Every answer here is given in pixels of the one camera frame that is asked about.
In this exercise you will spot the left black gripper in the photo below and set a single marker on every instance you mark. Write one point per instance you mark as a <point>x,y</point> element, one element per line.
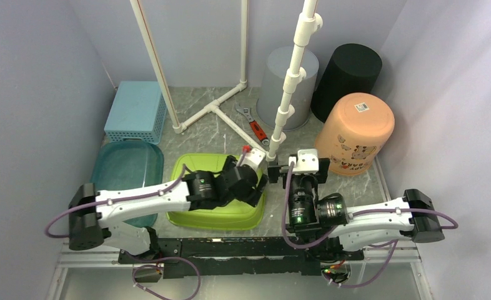
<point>252,195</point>

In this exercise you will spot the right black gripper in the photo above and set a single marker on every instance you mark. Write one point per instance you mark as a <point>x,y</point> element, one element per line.
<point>275,172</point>

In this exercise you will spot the green plastic tray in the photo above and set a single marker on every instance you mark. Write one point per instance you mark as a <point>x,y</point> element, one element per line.
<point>236,215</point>

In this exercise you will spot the orange plastic bucket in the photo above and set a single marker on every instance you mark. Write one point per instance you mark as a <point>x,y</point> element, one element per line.
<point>355,131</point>

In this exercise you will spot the black plastic bucket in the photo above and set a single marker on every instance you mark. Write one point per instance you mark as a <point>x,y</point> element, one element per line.
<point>352,68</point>

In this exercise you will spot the clear teal plastic tub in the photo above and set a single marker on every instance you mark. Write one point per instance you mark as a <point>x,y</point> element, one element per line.
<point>127,165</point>

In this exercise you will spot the blue plastic basket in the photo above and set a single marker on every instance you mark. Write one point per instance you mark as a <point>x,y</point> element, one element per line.
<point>138,112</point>

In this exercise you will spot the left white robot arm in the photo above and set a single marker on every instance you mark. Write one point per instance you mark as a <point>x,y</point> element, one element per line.
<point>99,217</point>

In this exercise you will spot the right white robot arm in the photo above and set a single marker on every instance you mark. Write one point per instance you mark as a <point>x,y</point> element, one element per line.
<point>410,217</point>

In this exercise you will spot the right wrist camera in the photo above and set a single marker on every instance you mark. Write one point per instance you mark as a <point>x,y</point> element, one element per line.
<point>305,161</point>

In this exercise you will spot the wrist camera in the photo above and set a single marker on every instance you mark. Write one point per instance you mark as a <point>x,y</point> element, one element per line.
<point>252,157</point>
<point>305,161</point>

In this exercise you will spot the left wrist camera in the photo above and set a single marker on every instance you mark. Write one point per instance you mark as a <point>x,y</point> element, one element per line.
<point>252,157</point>

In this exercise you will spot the red handled adjustable wrench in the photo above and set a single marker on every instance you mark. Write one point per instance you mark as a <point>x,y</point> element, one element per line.
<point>254,125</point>

